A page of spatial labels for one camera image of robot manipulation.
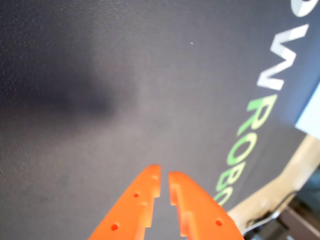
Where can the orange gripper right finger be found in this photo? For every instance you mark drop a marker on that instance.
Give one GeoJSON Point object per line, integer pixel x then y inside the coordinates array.
{"type": "Point", "coordinates": [200, 212]}

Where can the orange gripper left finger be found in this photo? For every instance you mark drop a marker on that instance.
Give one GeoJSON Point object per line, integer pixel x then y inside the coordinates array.
{"type": "Point", "coordinates": [132, 207]}

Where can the dark mat with WOWROBO logo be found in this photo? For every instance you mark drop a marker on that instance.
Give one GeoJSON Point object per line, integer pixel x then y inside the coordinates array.
{"type": "Point", "coordinates": [75, 150]}

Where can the white open cardboard box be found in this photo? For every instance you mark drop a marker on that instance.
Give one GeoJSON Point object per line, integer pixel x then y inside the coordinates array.
{"type": "Point", "coordinates": [311, 117]}

